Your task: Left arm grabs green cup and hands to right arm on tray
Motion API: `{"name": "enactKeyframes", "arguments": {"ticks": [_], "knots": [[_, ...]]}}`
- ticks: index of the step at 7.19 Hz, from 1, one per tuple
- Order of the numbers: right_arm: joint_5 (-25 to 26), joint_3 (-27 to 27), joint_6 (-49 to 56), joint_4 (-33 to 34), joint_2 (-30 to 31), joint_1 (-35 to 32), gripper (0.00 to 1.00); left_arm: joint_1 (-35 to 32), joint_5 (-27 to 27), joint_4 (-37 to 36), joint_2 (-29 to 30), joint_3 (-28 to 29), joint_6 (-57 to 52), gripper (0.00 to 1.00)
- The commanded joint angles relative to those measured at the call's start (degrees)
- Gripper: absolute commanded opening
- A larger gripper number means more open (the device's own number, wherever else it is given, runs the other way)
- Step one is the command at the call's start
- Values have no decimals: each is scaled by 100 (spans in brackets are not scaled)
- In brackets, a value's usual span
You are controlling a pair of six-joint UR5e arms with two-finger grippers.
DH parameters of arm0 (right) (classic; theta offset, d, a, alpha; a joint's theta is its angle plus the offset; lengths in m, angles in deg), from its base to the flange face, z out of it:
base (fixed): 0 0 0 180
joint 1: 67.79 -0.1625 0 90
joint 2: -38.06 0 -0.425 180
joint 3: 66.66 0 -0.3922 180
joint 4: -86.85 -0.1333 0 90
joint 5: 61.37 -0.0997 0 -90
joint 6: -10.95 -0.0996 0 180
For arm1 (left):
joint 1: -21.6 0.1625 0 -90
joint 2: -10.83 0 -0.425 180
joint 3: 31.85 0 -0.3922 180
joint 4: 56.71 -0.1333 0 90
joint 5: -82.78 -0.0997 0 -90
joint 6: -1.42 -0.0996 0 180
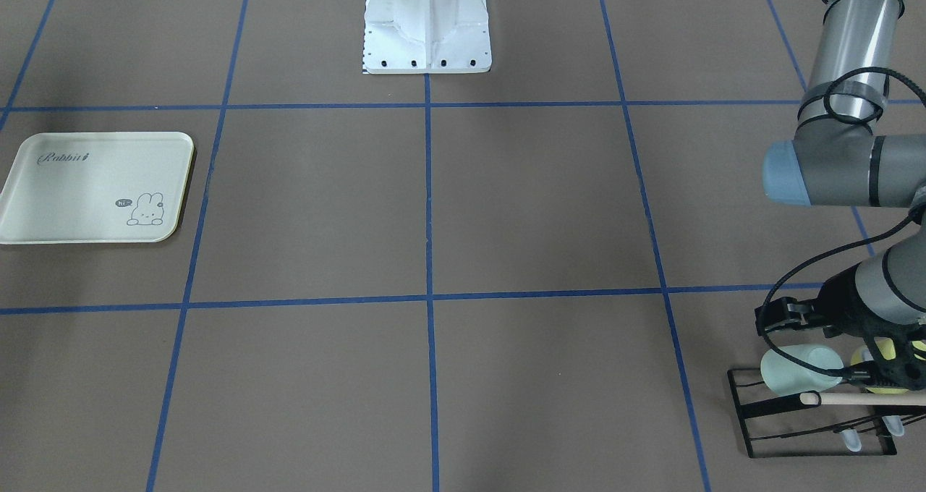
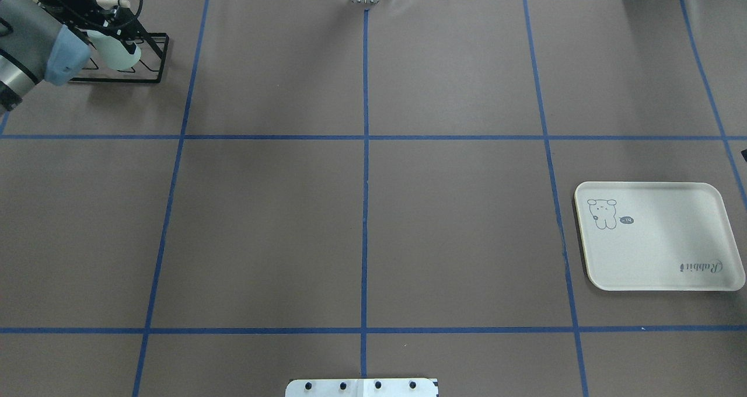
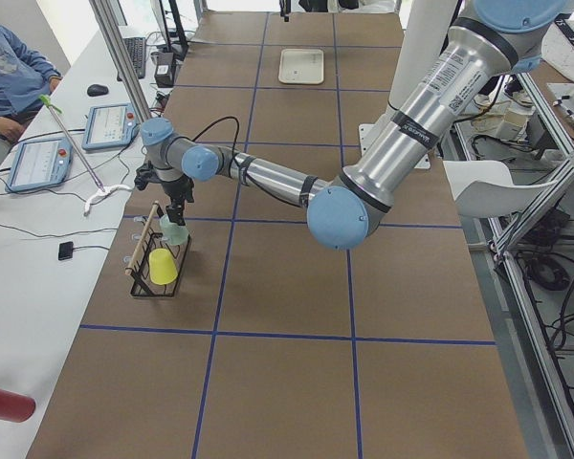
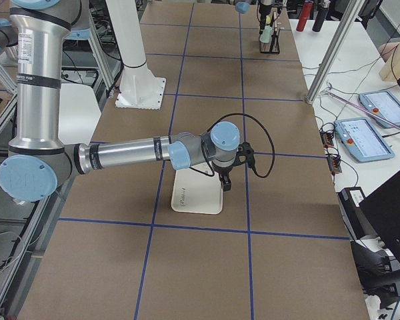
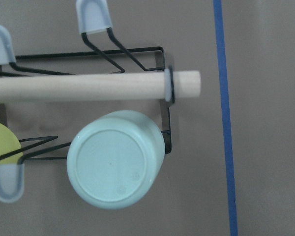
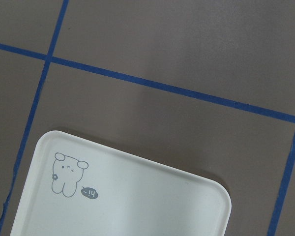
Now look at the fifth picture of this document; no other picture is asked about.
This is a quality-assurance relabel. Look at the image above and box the light green plastic cup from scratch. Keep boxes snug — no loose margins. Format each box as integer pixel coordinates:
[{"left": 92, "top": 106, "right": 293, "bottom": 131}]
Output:
[{"left": 67, "top": 110, "right": 165, "bottom": 209}]

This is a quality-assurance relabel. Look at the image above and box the yellow plastic cup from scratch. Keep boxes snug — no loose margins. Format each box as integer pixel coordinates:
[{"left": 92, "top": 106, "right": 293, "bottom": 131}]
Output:
[{"left": 0, "top": 123, "right": 22, "bottom": 165}]

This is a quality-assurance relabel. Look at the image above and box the wooden rack handle dowel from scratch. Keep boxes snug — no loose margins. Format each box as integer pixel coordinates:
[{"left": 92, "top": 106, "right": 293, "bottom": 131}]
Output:
[{"left": 0, "top": 70, "right": 201, "bottom": 103}]

